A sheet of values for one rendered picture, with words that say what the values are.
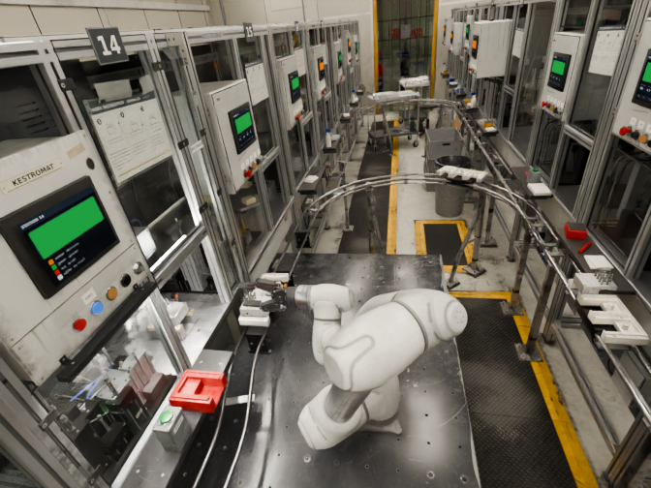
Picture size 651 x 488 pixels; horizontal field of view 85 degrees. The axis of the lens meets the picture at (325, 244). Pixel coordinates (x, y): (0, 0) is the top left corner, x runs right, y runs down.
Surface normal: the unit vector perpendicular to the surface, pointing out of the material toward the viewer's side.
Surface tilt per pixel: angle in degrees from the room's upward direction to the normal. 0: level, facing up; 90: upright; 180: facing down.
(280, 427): 0
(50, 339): 90
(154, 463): 0
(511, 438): 0
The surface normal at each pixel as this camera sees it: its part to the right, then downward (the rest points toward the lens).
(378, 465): -0.10, -0.85
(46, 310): 0.98, 0.00
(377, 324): -0.03, -0.73
